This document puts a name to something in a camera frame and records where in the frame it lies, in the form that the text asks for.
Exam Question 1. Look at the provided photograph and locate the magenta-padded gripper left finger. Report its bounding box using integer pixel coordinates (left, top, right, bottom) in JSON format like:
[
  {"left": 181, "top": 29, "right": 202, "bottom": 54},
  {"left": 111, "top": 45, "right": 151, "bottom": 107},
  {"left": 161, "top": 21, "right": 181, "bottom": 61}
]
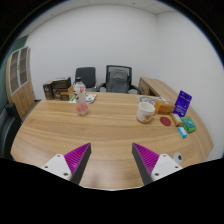
[{"left": 41, "top": 142, "right": 92, "bottom": 186}]

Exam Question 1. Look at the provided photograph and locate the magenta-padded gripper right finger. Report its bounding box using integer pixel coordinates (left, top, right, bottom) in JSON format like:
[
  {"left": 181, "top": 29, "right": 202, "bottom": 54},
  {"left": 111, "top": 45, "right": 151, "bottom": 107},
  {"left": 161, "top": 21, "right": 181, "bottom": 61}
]
[{"left": 131, "top": 142, "right": 184, "bottom": 186}]

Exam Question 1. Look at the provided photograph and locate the clear bottle with pink drink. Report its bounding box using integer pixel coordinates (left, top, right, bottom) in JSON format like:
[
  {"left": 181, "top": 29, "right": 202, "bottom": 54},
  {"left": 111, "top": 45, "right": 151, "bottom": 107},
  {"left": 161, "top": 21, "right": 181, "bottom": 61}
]
[{"left": 73, "top": 76, "right": 90, "bottom": 117}]

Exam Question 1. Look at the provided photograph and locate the flat round red coaster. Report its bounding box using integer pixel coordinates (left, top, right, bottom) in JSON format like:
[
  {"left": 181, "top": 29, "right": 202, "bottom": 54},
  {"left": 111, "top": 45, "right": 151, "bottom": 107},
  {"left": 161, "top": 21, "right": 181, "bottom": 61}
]
[{"left": 159, "top": 115, "right": 172, "bottom": 127}]

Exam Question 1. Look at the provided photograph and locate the small blue box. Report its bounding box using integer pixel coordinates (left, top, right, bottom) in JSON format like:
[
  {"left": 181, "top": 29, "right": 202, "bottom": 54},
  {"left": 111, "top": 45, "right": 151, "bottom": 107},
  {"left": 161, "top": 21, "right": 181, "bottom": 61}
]
[{"left": 177, "top": 126, "right": 188, "bottom": 139}]

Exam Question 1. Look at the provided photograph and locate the white mug with orange print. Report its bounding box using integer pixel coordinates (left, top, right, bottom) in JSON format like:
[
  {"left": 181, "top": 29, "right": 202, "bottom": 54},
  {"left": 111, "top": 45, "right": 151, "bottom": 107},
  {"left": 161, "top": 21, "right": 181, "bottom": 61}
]
[{"left": 136, "top": 101, "right": 157, "bottom": 124}]

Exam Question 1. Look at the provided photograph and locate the tan snack bar packet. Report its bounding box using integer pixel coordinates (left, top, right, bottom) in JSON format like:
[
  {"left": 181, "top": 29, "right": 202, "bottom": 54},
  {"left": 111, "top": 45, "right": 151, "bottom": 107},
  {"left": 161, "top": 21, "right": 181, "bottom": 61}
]
[{"left": 170, "top": 112, "right": 184, "bottom": 127}]

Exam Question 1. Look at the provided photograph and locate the green packet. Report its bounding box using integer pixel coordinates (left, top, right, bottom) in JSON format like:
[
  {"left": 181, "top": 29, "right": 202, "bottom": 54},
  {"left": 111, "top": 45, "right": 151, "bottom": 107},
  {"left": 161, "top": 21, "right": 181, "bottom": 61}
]
[{"left": 180, "top": 116, "right": 198, "bottom": 134}]

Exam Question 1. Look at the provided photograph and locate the orange cardboard box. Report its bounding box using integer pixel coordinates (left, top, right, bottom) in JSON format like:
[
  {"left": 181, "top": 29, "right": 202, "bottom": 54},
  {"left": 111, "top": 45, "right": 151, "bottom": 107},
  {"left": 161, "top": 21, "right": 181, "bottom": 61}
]
[{"left": 154, "top": 99, "right": 176, "bottom": 116}]

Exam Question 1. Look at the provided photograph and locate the white and green leaflet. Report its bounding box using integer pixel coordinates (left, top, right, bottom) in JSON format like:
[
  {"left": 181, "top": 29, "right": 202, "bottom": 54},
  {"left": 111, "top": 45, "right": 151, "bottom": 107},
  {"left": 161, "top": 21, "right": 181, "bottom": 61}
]
[{"left": 68, "top": 93, "right": 98, "bottom": 105}]

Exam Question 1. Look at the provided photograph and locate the purple hanging package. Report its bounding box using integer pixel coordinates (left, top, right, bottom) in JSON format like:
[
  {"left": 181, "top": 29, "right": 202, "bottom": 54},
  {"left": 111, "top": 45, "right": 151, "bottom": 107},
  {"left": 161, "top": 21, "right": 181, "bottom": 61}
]
[{"left": 173, "top": 90, "right": 193, "bottom": 118}]

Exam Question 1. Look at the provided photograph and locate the tan cardboard box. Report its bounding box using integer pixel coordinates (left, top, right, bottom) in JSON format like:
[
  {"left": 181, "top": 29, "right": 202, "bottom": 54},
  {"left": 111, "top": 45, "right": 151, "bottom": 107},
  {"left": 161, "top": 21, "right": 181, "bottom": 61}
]
[{"left": 67, "top": 85, "right": 76, "bottom": 100}]

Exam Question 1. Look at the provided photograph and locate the large dark brown box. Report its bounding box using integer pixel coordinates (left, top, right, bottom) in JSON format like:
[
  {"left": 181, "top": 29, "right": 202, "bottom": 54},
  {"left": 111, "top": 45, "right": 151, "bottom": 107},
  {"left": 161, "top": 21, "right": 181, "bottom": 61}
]
[{"left": 52, "top": 77, "right": 72, "bottom": 101}]

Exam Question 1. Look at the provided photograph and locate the wooden side desk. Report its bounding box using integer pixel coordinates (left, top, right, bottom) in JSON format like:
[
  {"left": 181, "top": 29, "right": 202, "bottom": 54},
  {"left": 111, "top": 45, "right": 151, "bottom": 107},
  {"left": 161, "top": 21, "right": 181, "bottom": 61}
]
[{"left": 137, "top": 77, "right": 178, "bottom": 101}]

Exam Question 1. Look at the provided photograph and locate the black leather armchair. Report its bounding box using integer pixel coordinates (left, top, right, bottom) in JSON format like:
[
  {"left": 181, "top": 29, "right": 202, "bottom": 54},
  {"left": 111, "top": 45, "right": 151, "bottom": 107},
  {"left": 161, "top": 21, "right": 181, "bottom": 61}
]
[{"left": 0, "top": 102, "right": 23, "bottom": 159}]

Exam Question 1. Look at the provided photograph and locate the small dark brown box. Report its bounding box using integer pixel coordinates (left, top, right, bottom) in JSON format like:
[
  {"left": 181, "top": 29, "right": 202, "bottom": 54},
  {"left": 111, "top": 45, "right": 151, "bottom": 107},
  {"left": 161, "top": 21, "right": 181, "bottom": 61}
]
[{"left": 42, "top": 80, "right": 55, "bottom": 101}]

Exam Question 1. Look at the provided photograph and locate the black mesh office chair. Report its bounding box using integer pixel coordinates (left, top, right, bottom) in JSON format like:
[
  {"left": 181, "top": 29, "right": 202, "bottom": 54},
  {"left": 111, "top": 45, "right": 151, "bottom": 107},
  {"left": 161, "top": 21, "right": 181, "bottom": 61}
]
[{"left": 98, "top": 64, "right": 141, "bottom": 95}]

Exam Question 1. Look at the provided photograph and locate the black padded office chair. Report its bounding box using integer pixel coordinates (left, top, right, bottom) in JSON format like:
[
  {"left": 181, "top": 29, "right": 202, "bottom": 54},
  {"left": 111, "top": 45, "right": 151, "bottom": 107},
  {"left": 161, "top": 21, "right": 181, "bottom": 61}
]
[{"left": 74, "top": 66, "right": 98, "bottom": 92}]

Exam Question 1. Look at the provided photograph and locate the grey backpack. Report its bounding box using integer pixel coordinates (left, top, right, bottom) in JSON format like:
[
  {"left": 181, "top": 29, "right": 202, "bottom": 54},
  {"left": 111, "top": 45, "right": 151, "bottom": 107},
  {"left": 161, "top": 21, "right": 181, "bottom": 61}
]
[{"left": 107, "top": 67, "right": 130, "bottom": 94}]

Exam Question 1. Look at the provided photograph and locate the wooden cabinet with glass doors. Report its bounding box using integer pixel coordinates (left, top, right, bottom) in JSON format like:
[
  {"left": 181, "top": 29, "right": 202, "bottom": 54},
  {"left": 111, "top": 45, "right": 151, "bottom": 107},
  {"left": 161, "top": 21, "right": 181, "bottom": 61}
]
[{"left": 5, "top": 46, "right": 35, "bottom": 119}]

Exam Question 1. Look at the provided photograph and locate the white round cable grommet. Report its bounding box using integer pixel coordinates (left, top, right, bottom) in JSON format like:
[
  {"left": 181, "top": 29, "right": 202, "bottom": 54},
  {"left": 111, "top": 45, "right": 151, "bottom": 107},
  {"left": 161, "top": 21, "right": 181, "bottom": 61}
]
[{"left": 173, "top": 152, "right": 184, "bottom": 164}]

